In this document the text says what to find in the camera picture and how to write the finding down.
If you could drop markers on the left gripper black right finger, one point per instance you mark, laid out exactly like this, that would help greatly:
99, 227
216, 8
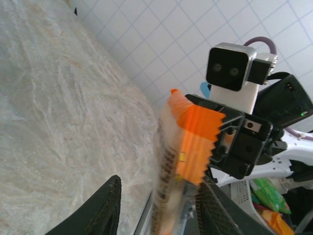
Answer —
220, 218

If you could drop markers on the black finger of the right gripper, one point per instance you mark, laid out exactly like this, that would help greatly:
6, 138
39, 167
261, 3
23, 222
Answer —
228, 147

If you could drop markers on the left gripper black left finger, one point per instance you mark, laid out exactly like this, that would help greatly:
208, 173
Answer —
97, 215

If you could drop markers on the orange clear snack pack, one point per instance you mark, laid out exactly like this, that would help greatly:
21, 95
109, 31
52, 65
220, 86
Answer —
193, 147

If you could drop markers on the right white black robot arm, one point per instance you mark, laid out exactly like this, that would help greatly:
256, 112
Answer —
281, 159

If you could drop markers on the light green snack bag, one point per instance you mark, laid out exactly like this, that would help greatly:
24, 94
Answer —
267, 195

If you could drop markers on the orange yellow snack bag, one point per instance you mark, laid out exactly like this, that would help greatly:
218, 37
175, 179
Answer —
276, 221

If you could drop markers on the white perforated basket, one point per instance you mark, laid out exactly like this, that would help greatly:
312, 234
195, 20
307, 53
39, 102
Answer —
240, 195

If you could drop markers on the aluminium frame rail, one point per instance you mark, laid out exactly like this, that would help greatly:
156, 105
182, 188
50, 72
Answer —
144, 215

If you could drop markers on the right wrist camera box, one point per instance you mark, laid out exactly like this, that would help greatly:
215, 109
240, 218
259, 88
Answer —
227, 68

